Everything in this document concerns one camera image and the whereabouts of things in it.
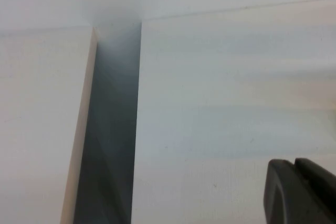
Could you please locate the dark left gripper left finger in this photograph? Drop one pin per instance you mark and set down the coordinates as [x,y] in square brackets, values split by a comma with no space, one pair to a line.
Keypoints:
[283,197]

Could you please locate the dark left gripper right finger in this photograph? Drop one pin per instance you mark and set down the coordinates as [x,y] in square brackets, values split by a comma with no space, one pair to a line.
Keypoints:
[317,179]

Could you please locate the white side cabinet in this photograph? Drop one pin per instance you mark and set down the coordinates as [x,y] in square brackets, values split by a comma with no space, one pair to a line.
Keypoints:
[39,116]

